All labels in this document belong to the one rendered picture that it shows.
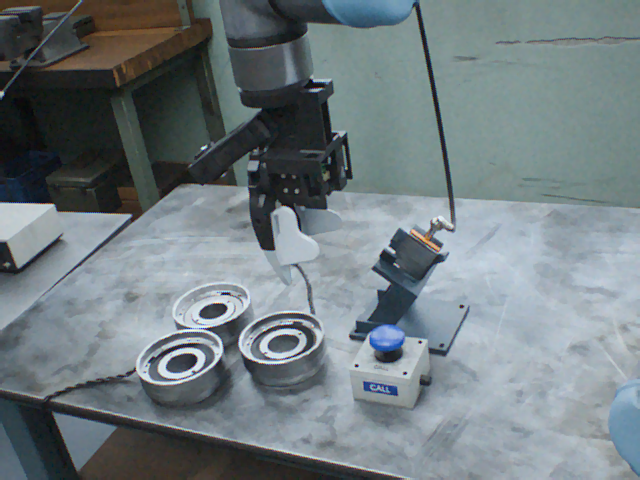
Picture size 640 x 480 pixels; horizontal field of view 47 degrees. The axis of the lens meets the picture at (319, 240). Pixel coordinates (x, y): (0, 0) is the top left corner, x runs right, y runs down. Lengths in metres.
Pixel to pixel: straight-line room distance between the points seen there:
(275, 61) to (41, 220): 1.04
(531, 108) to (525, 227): 1.27
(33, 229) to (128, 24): 1.29
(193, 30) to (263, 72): 1.94
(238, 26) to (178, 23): 1.97
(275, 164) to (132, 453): 0.68
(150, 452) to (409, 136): 1.59
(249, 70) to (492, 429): 0.44
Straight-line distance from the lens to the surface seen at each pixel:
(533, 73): 2.36
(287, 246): 0.75
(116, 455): 1.27
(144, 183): 2.45
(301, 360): 0.87
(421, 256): 0.88
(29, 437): 1.15
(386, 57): 2.46
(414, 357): 0.83
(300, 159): 0.69
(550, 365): 0.89
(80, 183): 2.78
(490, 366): 0.89
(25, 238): 1.60
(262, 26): 0.66
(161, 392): 0.89
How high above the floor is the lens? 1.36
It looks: 29 degrees down
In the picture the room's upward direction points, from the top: 9 degrees counter-clockwise
